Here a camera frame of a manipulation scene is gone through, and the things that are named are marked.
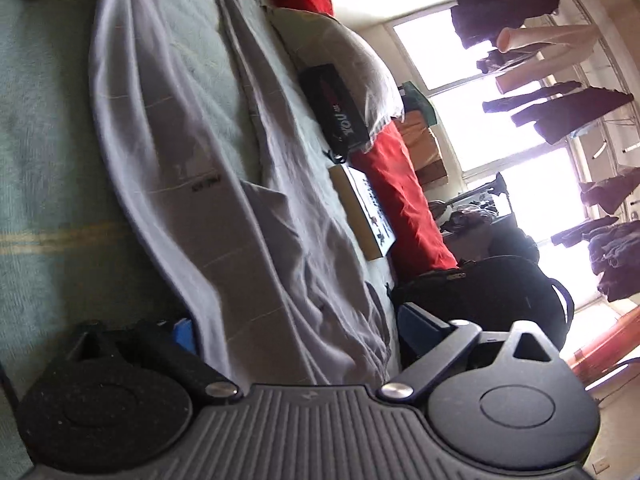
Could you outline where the row of hanging clothes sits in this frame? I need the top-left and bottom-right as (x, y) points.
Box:
(450, 0), (640, 303)

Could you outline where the dark bulky object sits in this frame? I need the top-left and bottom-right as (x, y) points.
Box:
(487, 215), (541, 263)

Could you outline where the red pillow far side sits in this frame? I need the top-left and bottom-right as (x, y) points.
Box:
(350, 120), (458, 281)

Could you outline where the window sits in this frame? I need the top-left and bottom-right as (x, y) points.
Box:
(390, 5), (606, 311)

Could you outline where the black backpack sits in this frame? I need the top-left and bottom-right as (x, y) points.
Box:
(387, 255), (576, 356)

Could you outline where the grey pillow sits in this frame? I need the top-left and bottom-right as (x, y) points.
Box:
(267, 7), (405, 133)

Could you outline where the blue cover book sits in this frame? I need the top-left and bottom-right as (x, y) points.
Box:
(329, 164), (397, 262)

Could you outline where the black printed pouch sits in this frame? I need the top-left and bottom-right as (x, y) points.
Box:
(298, 64), (373, 163)

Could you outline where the green box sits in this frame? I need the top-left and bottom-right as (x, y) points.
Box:
(400, 81), (439, 127)

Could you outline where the brown cardboard box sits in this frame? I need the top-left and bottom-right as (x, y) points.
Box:
(397, 112), (447, 188)

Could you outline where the dark clothes pile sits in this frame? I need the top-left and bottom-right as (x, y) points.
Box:
(430, 172), (513, 233)

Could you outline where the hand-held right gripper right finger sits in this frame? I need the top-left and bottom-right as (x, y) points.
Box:
(377, 301), (558, 403)

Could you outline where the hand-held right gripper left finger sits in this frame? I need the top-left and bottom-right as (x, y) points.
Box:
(65, 317), (241, 401)

